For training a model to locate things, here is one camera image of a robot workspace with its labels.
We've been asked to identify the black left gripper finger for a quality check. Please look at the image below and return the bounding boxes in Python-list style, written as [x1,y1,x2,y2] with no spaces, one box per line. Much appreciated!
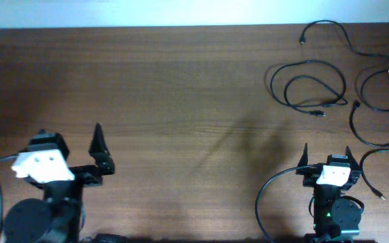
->
[32,129,59,140]
[88,123,115,176]

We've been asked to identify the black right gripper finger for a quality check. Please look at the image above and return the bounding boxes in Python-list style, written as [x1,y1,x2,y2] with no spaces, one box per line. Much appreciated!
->
[299,143,308,167]
[345,146,359,171]

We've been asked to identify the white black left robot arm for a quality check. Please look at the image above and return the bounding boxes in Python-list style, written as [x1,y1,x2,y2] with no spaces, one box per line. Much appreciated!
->
[3,124,115,242]

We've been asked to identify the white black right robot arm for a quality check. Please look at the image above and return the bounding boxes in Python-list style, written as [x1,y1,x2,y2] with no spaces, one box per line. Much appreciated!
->
[296,146,364,243]

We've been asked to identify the black usb cable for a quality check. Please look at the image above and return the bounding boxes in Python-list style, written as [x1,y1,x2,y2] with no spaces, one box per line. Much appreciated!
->
[299,19,389,113]

